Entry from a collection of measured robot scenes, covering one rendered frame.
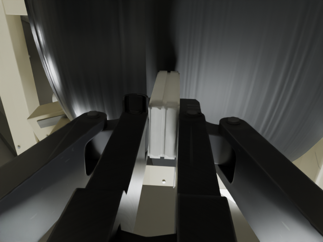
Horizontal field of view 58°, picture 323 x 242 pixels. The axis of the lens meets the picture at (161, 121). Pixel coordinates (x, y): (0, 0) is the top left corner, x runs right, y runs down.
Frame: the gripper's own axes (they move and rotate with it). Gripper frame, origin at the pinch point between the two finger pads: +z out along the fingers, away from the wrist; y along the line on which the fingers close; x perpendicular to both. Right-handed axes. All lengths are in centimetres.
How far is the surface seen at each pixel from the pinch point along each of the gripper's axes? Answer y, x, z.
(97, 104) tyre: -5.8, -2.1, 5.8
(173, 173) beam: 1, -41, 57
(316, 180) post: 26.1, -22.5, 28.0
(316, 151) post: 25.8, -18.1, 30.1
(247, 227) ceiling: 84, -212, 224
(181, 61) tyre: 0.9, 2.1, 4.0
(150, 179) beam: -5, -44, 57
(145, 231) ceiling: -22, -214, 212
